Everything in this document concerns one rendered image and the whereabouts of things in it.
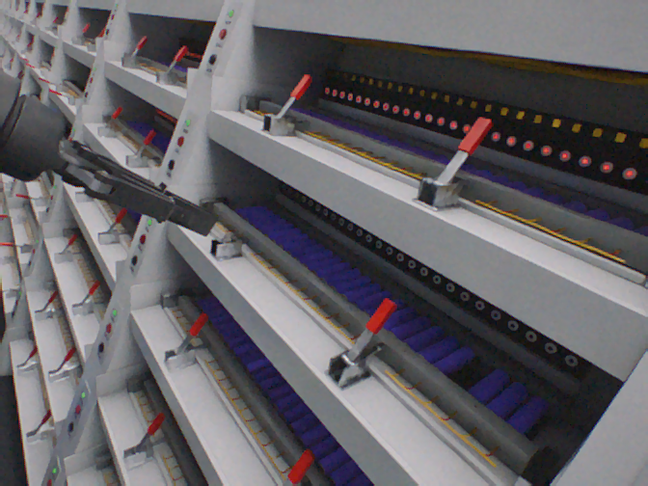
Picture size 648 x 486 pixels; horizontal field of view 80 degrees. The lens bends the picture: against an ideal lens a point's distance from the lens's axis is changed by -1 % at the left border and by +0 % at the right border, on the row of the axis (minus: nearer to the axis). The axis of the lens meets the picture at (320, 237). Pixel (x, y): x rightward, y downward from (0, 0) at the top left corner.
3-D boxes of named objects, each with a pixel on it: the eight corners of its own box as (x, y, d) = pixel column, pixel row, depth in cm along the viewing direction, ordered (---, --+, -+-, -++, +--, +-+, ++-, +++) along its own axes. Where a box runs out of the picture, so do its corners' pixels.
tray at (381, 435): (474, 605, 27) (528, 523, 23) (167, 238, 67) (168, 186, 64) (578, 463, 40) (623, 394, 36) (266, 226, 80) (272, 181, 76)
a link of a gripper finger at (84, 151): (80, 144, 39) (81, 147, 38) (176, 193, 47) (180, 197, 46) (59, 177, 39) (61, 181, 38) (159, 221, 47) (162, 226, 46)
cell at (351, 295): (380, 298, 53) (345, 310, 49) (370, 291, 54) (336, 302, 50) (383, 286, 52) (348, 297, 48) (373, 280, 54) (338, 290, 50)
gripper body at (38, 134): (-21, 150, 38) (76, 191, 45) (-19, 177, 32) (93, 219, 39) (17, 85, 38) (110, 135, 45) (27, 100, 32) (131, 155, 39)
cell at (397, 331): (428, 334, 48) (393, 350, 44) (417, 325, 49) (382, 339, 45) (433, 321, 47) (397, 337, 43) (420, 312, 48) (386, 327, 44)
